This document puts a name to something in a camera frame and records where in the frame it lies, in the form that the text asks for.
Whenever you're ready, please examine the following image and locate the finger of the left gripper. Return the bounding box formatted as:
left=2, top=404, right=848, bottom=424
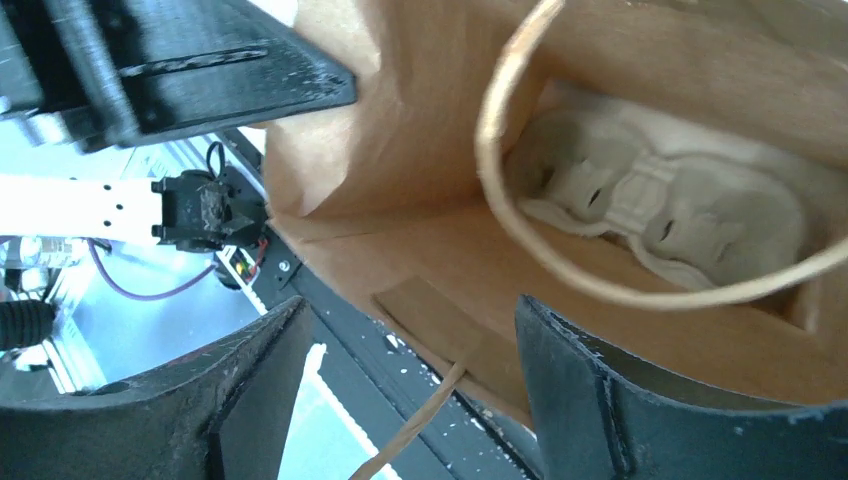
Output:
left=1, top=1, right=357, bottom=153

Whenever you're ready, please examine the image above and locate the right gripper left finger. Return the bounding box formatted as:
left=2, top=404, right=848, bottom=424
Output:
left=1, top=297, right=313, bottom=479

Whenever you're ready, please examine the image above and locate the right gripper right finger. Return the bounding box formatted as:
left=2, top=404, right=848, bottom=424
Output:
left=515, top=296, right=847, bottom=479

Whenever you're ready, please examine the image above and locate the brown cardboard cup carrier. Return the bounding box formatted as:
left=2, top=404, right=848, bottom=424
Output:
left=504, top=88, right=847, bottom=290

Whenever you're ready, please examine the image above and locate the brown paper bag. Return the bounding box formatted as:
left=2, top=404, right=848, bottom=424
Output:
left=265, top=1, right=847, bottom=438

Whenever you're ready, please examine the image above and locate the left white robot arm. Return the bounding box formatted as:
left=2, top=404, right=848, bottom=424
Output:
left=1, top=1, right=357, bottom=252

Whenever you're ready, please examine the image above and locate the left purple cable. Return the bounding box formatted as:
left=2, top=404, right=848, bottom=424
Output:
left=0, top=235, right=220, bottom=303

